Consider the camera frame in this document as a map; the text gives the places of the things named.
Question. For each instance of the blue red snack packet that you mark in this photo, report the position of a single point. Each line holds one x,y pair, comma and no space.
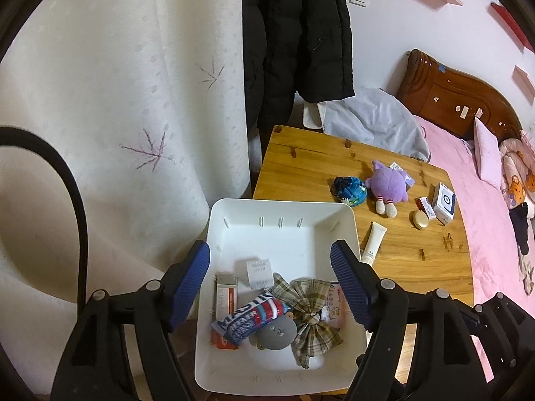
250,318

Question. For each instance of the pink cartoon blanket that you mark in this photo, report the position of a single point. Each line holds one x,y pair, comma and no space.
518,172

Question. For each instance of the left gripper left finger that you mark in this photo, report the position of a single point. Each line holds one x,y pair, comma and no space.
95,363

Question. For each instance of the brown wooden headboard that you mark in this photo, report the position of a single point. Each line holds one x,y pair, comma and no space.
452,100

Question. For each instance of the blue drawstring pouch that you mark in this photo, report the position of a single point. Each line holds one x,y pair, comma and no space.
349,190

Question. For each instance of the red wall shelf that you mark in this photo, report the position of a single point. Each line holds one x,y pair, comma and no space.
510,21

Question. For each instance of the black garment on bed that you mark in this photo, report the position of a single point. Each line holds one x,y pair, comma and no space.
519,218

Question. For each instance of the purple plush toy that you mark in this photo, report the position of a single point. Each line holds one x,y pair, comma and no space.
388,189

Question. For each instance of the orange white long box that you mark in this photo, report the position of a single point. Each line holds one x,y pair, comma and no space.
226,299

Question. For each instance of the pink white card packet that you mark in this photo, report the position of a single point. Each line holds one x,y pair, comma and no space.
333,311

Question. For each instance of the small purple white packet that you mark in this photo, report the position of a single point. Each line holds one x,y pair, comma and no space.
409,181

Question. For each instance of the round gold compact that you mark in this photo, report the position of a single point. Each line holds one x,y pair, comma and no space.
419,219

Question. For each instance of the white patterned curtain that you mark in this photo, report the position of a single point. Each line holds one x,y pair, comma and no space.
144,100

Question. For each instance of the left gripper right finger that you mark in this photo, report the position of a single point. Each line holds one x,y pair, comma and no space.
445,362

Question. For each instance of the white cream tube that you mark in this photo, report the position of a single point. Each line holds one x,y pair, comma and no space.
375,238

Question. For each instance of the white blue-print box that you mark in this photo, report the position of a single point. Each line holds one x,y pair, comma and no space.
444,203

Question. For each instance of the white paper receipt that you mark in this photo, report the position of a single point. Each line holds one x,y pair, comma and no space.
259,274

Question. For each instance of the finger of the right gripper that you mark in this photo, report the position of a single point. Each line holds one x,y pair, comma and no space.
506,333

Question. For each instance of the plaid fabric bow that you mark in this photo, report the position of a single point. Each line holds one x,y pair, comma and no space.
306,298

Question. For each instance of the grey white bundled cloth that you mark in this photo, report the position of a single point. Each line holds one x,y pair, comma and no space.
372,117

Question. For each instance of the pink bed sheet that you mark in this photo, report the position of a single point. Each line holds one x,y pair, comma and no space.
489,230

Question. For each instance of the wooden table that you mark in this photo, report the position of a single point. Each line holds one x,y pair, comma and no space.
300,165

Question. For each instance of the black hanging coat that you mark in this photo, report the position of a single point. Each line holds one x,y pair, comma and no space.
294,48

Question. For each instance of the pink pillow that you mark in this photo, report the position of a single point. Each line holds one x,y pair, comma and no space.
487,155

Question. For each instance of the small red white box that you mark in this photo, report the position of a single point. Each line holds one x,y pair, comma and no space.
424,205

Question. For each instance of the grey round pouch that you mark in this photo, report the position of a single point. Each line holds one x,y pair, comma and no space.
275,336

